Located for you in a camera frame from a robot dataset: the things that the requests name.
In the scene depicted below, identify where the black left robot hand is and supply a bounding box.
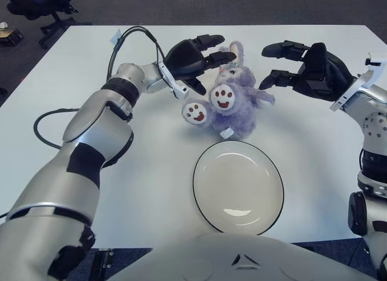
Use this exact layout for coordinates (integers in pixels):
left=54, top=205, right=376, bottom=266
left=163, top=34, right=238, bottom=97

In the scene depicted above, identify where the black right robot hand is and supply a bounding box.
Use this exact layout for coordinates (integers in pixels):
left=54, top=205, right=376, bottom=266
left=258, top=41, right=357, bottom=103

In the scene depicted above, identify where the purple plush bunny doll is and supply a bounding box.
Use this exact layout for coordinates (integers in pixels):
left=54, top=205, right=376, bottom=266
left=181, top=40, right=276, bottom=140

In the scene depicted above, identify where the white plate with black rim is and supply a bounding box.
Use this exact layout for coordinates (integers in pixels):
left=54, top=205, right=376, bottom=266
left=192, top=140, right=285, bottom=236

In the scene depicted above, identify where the black office chair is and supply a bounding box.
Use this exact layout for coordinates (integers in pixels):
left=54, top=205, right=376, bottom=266
left=5, top=0, right=93, bottom=51

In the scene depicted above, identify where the brown cardboard box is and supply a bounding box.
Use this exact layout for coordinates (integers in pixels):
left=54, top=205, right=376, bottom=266
left=0, top=21, right=24, bottom=48

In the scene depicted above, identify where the silver robot torso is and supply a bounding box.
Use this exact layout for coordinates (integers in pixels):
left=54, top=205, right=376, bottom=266
left=105, top=232, right=376, bottom=281

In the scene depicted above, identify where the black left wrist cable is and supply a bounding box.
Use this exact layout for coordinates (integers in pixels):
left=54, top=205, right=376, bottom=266
left=107, top=26, right=166, bottom=79

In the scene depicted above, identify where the black left elbow cable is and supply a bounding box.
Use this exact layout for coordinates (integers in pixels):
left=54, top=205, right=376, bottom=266
left=33, top=108, right=80, bottom=150

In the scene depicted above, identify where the black bracket under table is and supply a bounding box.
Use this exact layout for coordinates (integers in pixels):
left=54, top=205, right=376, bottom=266
left=90, top=247, right=115, bottom=277

